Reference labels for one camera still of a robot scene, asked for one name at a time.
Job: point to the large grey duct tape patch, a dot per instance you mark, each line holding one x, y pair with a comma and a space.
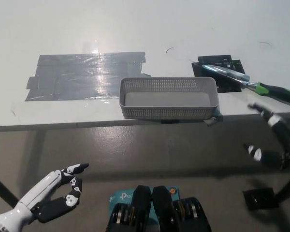
62, 79

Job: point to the black robot body blocks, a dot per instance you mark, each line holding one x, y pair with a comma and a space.
141, 200

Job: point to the black tape patch on desk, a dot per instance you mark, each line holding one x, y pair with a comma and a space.
228, 88

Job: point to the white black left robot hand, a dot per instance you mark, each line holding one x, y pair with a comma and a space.
38, 193

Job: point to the teal tp-link box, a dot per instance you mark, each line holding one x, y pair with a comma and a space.
118, 197

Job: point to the grey perforated plastic basket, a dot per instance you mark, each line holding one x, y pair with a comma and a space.
169, 112

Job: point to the small grey tape piece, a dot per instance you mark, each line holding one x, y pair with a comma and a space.
213, 119

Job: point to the black tape patch on floor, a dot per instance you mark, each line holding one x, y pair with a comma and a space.
259, 198

